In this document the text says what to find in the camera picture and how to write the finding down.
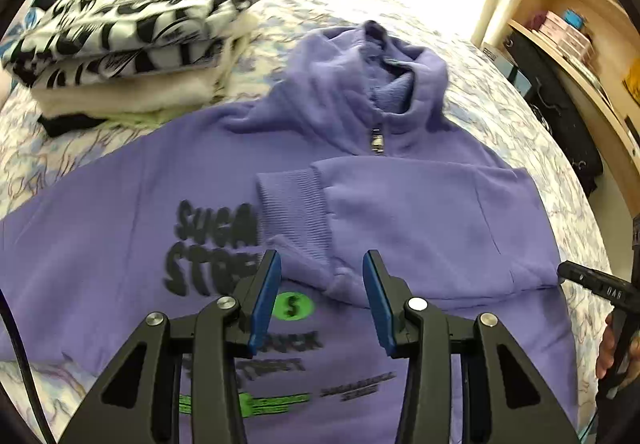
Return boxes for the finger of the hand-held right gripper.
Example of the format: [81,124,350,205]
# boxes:
[556,260,640,312]

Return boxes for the black bag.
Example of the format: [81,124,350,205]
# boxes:
[505,21,603,197]

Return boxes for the black white patterned garment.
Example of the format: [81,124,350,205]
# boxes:
[0,0,273,90]

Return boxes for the cream folded garment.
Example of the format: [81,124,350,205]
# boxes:
[32,14,256,117]

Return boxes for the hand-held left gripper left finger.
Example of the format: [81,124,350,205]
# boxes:
[60,249,282,444]

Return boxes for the black cable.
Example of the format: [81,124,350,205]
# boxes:
[0,289,56,444]

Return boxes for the person's right hand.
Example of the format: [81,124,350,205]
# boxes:
[596,313,632,387]

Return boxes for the yellow cloth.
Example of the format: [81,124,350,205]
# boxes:
[622,69,640,105]

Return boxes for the purple hoodie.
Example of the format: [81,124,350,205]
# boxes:
[0,20,576,444]

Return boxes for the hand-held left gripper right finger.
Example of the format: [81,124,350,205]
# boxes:
[362,249,583,444]

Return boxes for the pink drawer boxes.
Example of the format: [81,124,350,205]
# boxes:
[537,10,596,65]

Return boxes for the black folded garment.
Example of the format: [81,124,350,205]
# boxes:
[39,111,108,140]

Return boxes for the pale green folded garment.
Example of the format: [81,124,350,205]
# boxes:
[100,108,171,129]

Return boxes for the cat print blanket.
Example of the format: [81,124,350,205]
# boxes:
[0,0,616,444]

